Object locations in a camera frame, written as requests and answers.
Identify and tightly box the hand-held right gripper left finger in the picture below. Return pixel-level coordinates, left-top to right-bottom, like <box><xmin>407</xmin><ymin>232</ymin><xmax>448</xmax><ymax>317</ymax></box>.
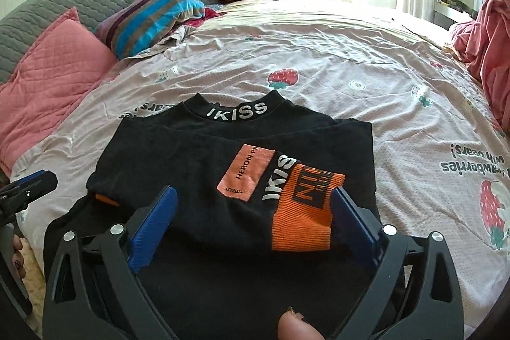
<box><xmin>42</xmin><ymin>185</ymin><xmax>180</xmax><ymax>340</ymax></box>

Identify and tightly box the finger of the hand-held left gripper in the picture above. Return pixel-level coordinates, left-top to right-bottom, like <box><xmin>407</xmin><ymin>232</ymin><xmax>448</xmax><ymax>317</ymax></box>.
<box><xmin>0</xmin><ymin>173</ymin><xmax>59</xmax><ymax>213</ymax></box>
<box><xmin>6</xmin><ymin>170</ymin><xmax>45</xmax><ymax>191</ymax></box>

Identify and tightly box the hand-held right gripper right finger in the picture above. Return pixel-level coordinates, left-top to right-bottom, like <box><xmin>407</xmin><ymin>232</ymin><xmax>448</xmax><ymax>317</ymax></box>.
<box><xmin>331</xmin><ymin>186</ymin><xmax>465</xmax><ymax>340</ymax></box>

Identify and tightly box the black sweatshirt with orange cuffs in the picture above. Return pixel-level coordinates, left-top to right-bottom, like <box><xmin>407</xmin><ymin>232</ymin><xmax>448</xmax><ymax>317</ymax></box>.
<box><xmin>43</xmin><ymin>92</ymin><xmax>379</xmax><ymax>340</ymax></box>

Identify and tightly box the person's left hand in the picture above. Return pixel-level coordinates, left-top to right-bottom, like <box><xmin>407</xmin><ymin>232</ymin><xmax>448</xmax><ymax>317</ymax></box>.
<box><xmin>11</xmin><ymin>234</ymin><xmax>28</xmax><ymax>281</ymax></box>

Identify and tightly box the person's right hand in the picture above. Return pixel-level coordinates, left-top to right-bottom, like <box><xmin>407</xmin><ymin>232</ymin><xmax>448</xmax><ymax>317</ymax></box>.
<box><xmin>277</xmin><ymin>306</ymin><xmax>325</xmax><ymax>340</ymax></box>

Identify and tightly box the pink quilted pillow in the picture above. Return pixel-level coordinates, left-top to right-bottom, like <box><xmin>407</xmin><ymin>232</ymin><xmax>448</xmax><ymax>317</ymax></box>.
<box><xmin>0</xmin><ymin>7</ymin><xmax>118</xmax><ymax>175</ymax></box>

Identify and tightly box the strawberry print bedspread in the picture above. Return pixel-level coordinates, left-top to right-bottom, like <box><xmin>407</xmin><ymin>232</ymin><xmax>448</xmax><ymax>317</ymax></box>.
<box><xmin>10</xmin><ymin>0</ymin><xmax>510</xmax><ymax>285</ymax></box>

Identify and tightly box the striped blue purple pillow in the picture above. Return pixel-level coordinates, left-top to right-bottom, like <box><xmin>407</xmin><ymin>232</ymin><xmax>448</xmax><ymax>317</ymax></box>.
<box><xmin>93</xmin><ymin>0</ymin><xmax>206</xmax><ymax>60</ymax></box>

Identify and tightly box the red garment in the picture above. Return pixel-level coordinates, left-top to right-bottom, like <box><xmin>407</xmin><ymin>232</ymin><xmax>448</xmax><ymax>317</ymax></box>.
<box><xmin>185</xmin><ymin>3</ymin><xmax>228</xmax><ymax>28</ymax></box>

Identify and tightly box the pink crumpled blanket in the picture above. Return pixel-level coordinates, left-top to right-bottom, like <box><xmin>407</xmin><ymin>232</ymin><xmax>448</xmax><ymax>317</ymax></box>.
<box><xmin>448</xmin><ymin>0</ymin><xmax>510</xmax><ymax>126</ymax></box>

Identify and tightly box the white side table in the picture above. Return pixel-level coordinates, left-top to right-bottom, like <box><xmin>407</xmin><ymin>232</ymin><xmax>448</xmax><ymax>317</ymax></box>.
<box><xmin>433</xmin><ymin>0</ymin><xmax>485</xmax><ymax>30</ymax></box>

